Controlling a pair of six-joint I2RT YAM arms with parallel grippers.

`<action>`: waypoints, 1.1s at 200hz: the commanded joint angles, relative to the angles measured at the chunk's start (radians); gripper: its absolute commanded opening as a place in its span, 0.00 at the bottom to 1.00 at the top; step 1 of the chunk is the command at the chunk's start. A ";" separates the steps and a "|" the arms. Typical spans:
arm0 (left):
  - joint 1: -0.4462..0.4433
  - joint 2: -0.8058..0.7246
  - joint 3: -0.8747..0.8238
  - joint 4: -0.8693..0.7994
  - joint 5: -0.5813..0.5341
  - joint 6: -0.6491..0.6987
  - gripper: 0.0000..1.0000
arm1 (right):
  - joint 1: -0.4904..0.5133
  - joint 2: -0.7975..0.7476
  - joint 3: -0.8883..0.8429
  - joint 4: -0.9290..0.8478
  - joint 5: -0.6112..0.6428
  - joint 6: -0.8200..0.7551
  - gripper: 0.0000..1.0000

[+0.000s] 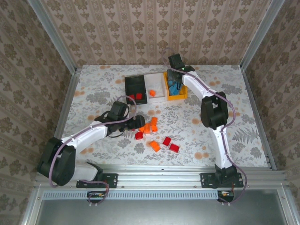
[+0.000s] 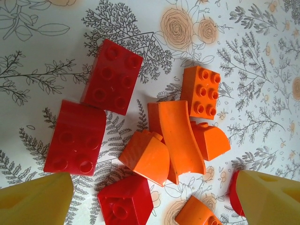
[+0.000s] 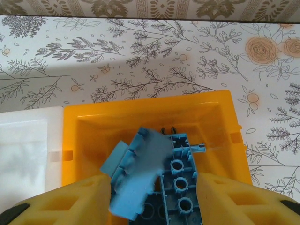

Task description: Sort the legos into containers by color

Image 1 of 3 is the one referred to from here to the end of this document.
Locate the aluminium frame post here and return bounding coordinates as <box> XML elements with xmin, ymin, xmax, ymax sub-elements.
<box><xmin>27</xmin><ymin>0</ymin><xmax>78</xmax><ymax>73</ymax></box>
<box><xmin>240</xmin><ymin>0</ymin><xmax>285</xmax><ymax>71</ymax></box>

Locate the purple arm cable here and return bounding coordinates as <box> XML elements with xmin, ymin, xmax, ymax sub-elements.
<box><xmin>161</xmin><ymin>48</ymin><xmax>248</xmax><ymax>207</ymax></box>
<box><xmin>48</xmin><ymin>95</ymin><xmax>138</xmax><ymax>208</ymax></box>

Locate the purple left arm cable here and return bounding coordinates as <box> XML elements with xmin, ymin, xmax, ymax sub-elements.
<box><xmin>48</xmin><ymin>95</ymin><xmax>138</xmax><ymax>208</ymax></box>

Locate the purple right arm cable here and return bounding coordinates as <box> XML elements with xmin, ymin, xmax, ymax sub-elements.
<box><xmin>161</xmin><ymin>48</ymin><xmax>248</xmax><ymax>207</ymax></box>

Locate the aluminium mounting rail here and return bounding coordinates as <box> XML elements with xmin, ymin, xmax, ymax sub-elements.
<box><xmin>35</xmin><ymin>164</ymin><xmax>288</xmax><ymax>189</ymax></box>

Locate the white plastic bin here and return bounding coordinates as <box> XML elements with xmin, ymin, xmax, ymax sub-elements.
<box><xmin>144</xmin><ymin>73</ymin><xmax>167</xmax><ymax>102</ymax></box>

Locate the grey metal panel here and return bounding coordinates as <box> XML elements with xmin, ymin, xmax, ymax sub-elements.
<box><xmin>35</xmin><ymin>199</ymin><xmax>289</xmax><ymax>225</ymax></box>

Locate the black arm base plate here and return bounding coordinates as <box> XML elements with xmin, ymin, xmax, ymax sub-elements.
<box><xmin>200</xmin><ymin>172</ymin><xmax>243</xmax><ymax>188</ymax></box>
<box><xmin>76</xmin><ymin>172</ymin><xmax>118</xmax><ymax>188</ymax></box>

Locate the grey slotted cable duct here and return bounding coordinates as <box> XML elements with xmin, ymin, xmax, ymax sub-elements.
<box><xmin>43</xmin><ymin>190</ymin><xmax>218</xmax><ymax>200</ymax></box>

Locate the cable connector board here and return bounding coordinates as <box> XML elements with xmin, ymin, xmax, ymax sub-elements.
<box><xmin>217</xmin><ymin>190</ymin><xmax>235</xmax><ymax>202</ymax></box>
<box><xmin>88</xmin><ymin>191</ymin><xmax>106</xmax><ymax>200</ymax></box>

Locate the aluminium table side rail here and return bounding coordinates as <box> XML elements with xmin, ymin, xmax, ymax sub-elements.
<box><xmin>240</xmin><ymin>65</ymin><xmax>277</xmax><ymax>171</ymax></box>
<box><xmin>44</xmin><ymin>67</ymin><xmax>83</xmax><ymax>171</ymax></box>

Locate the black plastic bin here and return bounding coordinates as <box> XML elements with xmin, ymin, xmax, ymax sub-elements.
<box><xmin>124</xmin><ymin>75</ymin><xmax>149</xmax><ymax>105</ymax></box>

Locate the orange plastic bin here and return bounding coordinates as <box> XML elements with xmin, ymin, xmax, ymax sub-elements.
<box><xmin>163</xmin><ymin>71</ymin><xmax>188</xmax><ymax>101</ymax></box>

